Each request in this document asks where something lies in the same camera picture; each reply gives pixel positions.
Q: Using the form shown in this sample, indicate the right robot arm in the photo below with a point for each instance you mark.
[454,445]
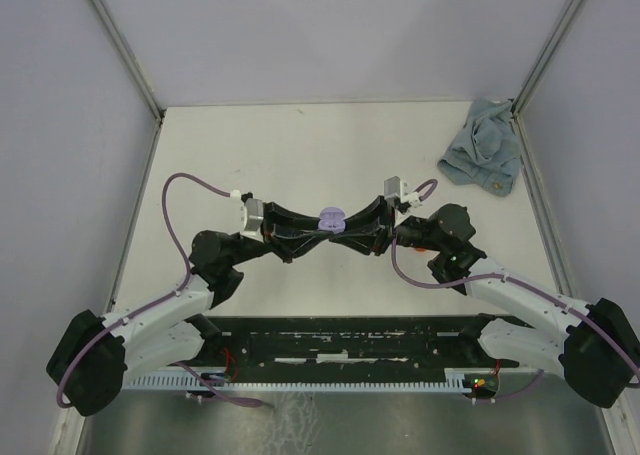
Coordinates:
[592,346]

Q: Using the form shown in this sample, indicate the left aluminium frame post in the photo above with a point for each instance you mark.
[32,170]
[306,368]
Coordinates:
[127,57]

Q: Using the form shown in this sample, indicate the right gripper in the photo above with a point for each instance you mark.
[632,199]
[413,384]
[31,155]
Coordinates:
[378,215]

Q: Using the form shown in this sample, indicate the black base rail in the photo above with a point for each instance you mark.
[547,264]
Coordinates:
[327,350]

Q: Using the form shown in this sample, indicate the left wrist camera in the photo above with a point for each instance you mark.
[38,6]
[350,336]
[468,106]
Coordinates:
[252,213]

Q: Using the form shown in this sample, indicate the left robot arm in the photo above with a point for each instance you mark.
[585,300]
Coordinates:
[99,354]

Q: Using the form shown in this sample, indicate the right aluminium frame post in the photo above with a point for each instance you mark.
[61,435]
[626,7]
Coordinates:
[562,26]

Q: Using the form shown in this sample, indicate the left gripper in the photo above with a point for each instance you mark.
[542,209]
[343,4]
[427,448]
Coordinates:
[282,230]

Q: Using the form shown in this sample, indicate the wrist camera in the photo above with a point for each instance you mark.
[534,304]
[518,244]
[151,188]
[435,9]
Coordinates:
[252,213]
[396,193]

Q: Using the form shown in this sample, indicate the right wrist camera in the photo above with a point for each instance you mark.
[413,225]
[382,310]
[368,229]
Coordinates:
[396,193]

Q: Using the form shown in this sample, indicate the blue denim cloth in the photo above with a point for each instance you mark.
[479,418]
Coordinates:
[485,151]

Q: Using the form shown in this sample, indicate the aluminium frame post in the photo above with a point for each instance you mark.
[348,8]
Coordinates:
[562,26]
[127,57]

